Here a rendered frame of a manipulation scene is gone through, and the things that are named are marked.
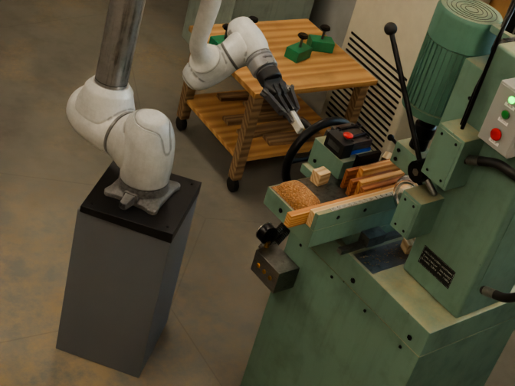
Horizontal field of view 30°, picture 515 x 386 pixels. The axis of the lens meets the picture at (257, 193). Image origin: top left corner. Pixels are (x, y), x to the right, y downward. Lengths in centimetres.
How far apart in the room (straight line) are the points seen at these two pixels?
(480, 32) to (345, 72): 181
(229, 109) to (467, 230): 210
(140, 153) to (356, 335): 82
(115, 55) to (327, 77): 149
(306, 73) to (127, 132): 146
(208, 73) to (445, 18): 89
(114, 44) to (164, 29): 254
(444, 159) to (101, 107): 107
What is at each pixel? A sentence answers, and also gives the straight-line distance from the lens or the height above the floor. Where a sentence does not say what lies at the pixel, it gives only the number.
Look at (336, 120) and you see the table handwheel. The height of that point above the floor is 95.
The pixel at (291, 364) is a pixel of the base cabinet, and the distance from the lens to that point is 306.
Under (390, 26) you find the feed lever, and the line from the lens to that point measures 256.
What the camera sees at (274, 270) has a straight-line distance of 286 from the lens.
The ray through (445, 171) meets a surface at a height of 120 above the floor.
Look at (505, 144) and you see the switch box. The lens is 233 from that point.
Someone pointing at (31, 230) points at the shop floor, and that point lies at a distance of 379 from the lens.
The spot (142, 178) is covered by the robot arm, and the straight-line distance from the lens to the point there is 288.
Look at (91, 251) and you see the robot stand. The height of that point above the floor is 46.
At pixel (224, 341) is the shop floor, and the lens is 349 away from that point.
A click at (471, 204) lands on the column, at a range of 251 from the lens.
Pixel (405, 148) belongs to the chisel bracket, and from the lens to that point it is 273.
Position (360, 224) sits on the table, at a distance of 271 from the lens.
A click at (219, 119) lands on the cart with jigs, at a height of 18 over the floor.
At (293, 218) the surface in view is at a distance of 254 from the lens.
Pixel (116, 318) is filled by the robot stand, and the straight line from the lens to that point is 315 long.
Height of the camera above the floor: 240
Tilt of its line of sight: 34 degrees down
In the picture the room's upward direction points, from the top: 16 degrees clockwise
